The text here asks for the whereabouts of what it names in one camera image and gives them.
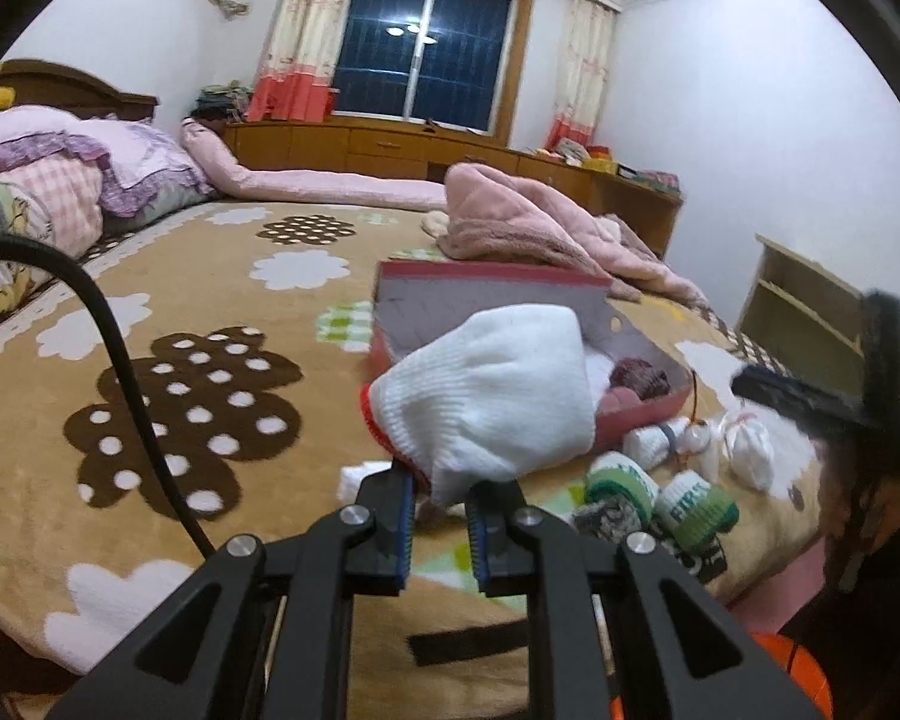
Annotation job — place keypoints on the purple ruffled pillow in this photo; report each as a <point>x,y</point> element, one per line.
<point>142,165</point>

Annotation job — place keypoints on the cream cloth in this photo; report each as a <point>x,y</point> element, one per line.
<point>435,223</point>

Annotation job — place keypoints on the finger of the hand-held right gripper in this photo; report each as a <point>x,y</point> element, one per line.
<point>795,397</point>

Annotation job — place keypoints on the pink rolled duvet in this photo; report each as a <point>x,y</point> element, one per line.
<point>307,184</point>

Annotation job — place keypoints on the white sock bundle grey band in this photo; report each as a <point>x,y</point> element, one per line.
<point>649,446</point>

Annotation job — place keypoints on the wooden headboard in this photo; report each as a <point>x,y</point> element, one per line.
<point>67,86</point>

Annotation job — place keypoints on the white glove red trim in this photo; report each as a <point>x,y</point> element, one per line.
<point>495,390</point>

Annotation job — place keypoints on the green white sock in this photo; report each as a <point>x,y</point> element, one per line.
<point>622,480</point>
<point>697,510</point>

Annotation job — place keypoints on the pile of dark clothes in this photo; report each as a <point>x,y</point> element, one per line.
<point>221,99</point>

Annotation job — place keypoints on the red cardboard box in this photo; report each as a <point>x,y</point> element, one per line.
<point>435,292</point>

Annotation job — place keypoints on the white sock ball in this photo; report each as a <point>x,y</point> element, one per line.
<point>746,446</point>

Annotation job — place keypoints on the small cloth pile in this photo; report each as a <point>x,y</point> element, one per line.
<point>570,152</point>

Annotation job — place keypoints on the pink fleece quilt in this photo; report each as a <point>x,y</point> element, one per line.
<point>540,232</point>

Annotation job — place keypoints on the window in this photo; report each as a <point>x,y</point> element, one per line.
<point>427,52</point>

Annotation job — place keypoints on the stack of colourful boxes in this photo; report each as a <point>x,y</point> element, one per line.
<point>649,178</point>

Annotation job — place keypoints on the narrow floral curtain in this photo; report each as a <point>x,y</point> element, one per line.
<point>581,75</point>

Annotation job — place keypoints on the air conditioner pipe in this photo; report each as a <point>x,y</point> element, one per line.
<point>232,7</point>

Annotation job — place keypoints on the wide floral curtain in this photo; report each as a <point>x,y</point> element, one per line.
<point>300,37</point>

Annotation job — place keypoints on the large purple knit sock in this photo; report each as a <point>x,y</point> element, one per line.
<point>645,376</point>

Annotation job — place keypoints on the person's right hand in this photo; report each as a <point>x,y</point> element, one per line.
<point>892,514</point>

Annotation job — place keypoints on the yellow box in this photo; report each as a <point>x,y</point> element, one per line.
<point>601,163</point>

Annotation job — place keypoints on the wooden shelf unit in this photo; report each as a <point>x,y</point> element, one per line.
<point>802,315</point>

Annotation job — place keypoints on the wooden cabinet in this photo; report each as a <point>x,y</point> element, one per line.
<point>390,146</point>

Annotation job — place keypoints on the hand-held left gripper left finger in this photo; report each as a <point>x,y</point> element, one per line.
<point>403,532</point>

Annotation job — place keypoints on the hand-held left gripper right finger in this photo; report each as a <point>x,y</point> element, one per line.
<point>480,540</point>

